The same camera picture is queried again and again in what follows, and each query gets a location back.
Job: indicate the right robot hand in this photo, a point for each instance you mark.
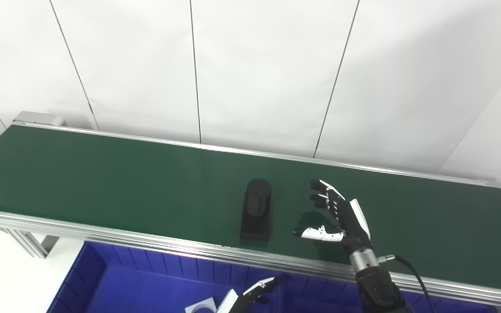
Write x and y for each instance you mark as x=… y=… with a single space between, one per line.
x=350 y=226

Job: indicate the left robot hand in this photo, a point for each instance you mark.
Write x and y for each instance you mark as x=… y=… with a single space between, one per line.
x=250 y=300

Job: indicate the black cylinder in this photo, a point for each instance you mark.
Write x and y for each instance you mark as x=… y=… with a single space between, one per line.
x=257 y=213

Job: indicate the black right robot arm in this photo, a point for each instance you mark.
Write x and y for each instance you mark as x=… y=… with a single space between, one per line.
x=376 y=289

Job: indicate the white part with round hole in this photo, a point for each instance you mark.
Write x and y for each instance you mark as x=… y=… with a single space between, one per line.
x=198 y=308

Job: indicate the blue plastic bin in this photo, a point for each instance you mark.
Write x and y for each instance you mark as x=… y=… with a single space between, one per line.
x=146 y=291
x=320 y=300

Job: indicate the green conveyor belt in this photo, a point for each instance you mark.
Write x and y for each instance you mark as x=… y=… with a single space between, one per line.
x=146 y=182

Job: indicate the aluminium conveyor leg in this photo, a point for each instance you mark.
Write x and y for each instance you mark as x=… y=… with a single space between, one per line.
x=31 y=243

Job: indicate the grey conveyor end box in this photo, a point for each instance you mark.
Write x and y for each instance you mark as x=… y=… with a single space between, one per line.
x=37 y=117

